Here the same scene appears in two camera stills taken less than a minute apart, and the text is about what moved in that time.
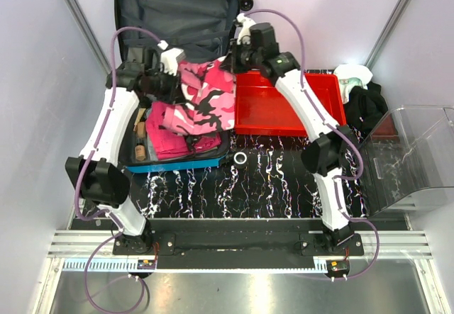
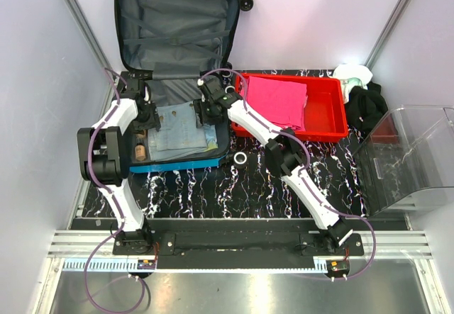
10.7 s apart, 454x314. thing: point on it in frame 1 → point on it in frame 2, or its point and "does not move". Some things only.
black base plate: [241, 249] does not move
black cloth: [365, 105] does not move
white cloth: [350, 75] does not move
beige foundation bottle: [140, 152] does not move
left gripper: [172, 96] → [152, 122]
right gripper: [232, 64] → [198, 107]
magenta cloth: [167, 144] → [279, 103]
